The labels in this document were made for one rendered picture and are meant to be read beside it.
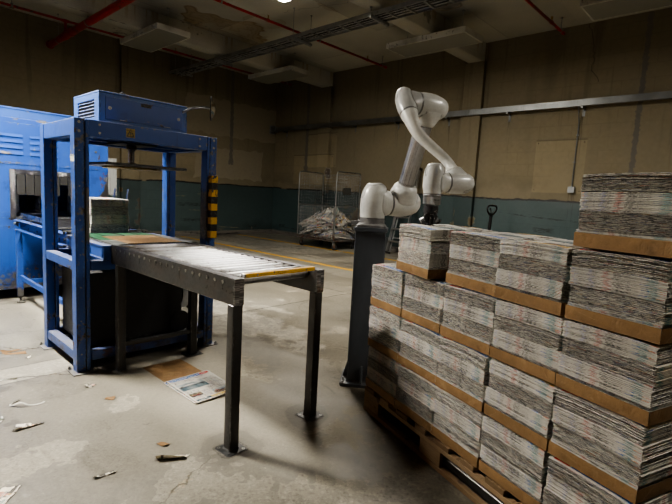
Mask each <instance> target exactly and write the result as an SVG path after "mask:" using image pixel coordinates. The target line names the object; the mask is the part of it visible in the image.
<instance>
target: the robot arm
mask: <svg viewBox="0 0 672 504"><path fill-rule="evenodd" d="M395 104H396V108H397V111H398V113H399V115H400V117H401V119H402V121H403V122H404V124H405V125H406V127H407V129H408V130H409V132H410V134H411V135H412V137H411V140H410V144H409V147H408V151H407V154H406V158H405V161H404V165H403V168H402V172H401V175H400V179H399V181H398V182H396V183H395V184H394V186H393V187H392V189H391V190H390V191H388V190H387V188H386V186H385V185H384V184H382V183H368V184H367V185H366V186H365V187H364V189H363V192H362V195H361V201H360V220H354V221H351V224H352V225H356V227H367V228H382V229H386V225H385V224H384V218H385V216H387V215H389V216H409V215H412V214H414V213H416V212H417V211H418V210H419V208H420V205H421V200H420V197H419V195H418V194H417V188H416V186H415V182H416V179H417V175H418V172H419V169H420V165H421V162H422V159H423V155H424V152H425V149H426V150H427V151H429V152H430V153H431V154H432V155H433V156H434V157H435V158H437V159H438V160H439V161H440V162H441V163H442V164H443V165H442V164H441V163H430V164H428V165H427V166H426V168H425V172H424V176H423V204H425V205H424V208H423V212H424V214H423V217H422V218H419V222H420V224H422V225H429V226H431V225H432V226H436V225H434V224H439V223H440V222H441V219H438V218H437V217H438V216H437V213H438V208H439V206H438V205H440V202H441V195H440V194H441V193H449V194H465V193H468V192H469V191H471V190H472V189H473V188H474V185H475V181H474V178H473V177H472V176H471V175H470V174H467V173H466V172H465V171H464V170H463V169H462V168H461V167H457V165H456V164H455V162H454V161H453V160H452V158H451V157H450V156H449V155H448V154H447V153H446V152H445V151H444V150H443V149H442V148H441V147H440V146H438V145H437V144H436V143H435V142H434V141H433V140H432V139H431V138H430V137H429V136H430V133H431V129H432V128H433V127H434V126H435V125H436V124H437V122H438V121H439V120H440V119H442V118H444V117H445V116H446V114H447V112H448V108H449V106H448V103H447V101H446V100H445V99H444V98H442V97H440V96H438V95H436V94H432V93H427V92H417V91H413V90H412V91H411V89H410V88H408V87H401V88H399V89H398V90H397V92H396V95H395ZM443 166H444V167H445V169H444V167H443ZM445 170H446V172H445ZM424 193H427V194H424ZM424 221H425V223H424Z"/></svg>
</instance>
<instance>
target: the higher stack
mask: <svg viewBox="0 0 672 504"><path fill-rule="evenodd" d="M581 187H582V189H581V193H583V194H581V196H583V197H581V198H582V199H580V204H581V205H580V206H581V208H580V209H579V210H583V211H579V212H580V217H579V222H578V223H579V225H578V226H579V229H576V230H578V231H576V232H582V233H592V234H602V235H612V236H621V237H631V238H641V239H651V240H662V241H672V173H669V172H653V173H608V174H587V175H583V180H582V186H581ZM588 212H589V213H588ZM583 248H587V249H576V250H573V252H572V253H574V254H573V256H572V258H574V259H572V263H571V264H572V265H571V266H572V267H570V269H571V270H570V273H572V274H570V279H571V280H569V281H568V282H570V283H568V284H571V285H570V288H571V290H570V291H571V293H569V301H568V304H569V305H570V306H574V307H578V308H582V309H586V310H590V311H593V312H597V313H601V314H605V315H609V316H612V317H616V318H620V319H624V320H628V321H632V322H636V323H639V324H643V325H647V326H651V327H655V328H659V329H661V333H662V329H667V328H672V258H666V257H658V256H650V255H642V254H635V253H627V252H619V251H611V250H604V249H596V248H588V247H583ZM563 324H564V325H563V326H564V327H562V328H563V330H564V331H563V332H562V333H563V334H562V336H564V339H562V341H563V343H562V345H563V348H562V352H561V354H559V355H560V356H562V357H560V358H559V359H560V360H559V365H558V369H559V370H558V371H559V375H562V376H564V377H567V378H569V379H572V380H574V381H576V382H579V383H581V384H584V385H586V386H589V387H591V388H593V389H596V390H598V391H601V392H603V393H605V394H608V395H610V396H612V397H615V398H617V399H619V400H622V401H624V402H626V403H629V404H631V405H634V406H636V407H638V408H641V409H643V410H645V411H648V412H649V417H650V412H653V411H656V410H659V409H663V408H666V407H669V406H672V343H668V344H662V345H658V344H655V343H651V342H648V341H644V340H641V339H637V338H634V337H630V336H627V335H623V334H620V333H616V332H613V331H609V330H606V329H602V328H599V327H596V326H592V325H589V324H585V323H582V322H578V321H575V320H571V319H570V320H565V321H564V322H563ZM555 393H556V395H555V397H556V398H555V401H554V406H553V407H554V408H553V417H554V418H552V419H551V420H552V422H553V425H554V427H553V429H552V438H551V441H552V442H553V443H555V444H557V445H559V446H560V447H562V448H564V449H566V450H567V451H569V452H571V453H572V454H574V455H576V456H578V457H579V458H581V459H583V460H585V461H586V462H588V463H590V464H591V465H593V466H595V467H597V468H598V469H600V470H602V471H604V472H605V473H607V474H609V475H611V476H612V477H614V478H616V479H618V480H619V481H621V482H623V483H625V484H627V485H628V486H630V487H632V488H634V489H635V490H637V491H638V490H640V489H643V488H645V487H648V486H651V485H653V484H656V483H659V482H661V481H663V480H665V479H668V478H670V477H672V419H671V420H668V421H665V422H662V423H659V424H656V425H652V426H649V427H646V426H644V425H642V424H639V423H637V422H635V421H633V420H630V419H628V418H626V417H624V416H621V415H619V414H617V413H615V412H612V411H610V410H608V409H606V408H604V407H601V406H599V405H597V404H595V403H592V402H590V401H588V400H586V399H583V398H581V397H579V396H577V395H574V394H572V393H570V392H568V391H566V390H563V389H561V388H559V389H556V391H555ZM548 459H549V460H548V469H547V470H548V471H547V472H548V475H547V478H546V479H547V480H546V481H547V482H546V484H547V485H546V486H545V487H544V490H543V492H544V494H543V496H542V497H543V502H542V503H543V504H633V503H632V502H630V501H628V500H627V499H625V498H623V497H621V496H620V495H618V494H616V493H615V492H613V491H611V490H610V489H608V488H606V487H605V486H603V485H601V484H600V483H598V482H596V481H595V480H593V479H591V478H590V477H588V476H586V475H585V474H583V473H581V472H580V471H578V470H576V469H575V468H573V467H571V466H570V465H568V464H566V463H565V462H563V461H561V460H560V459H558V458H556V457H555V456H553V455H552V456H550V457H548Z"/></svg>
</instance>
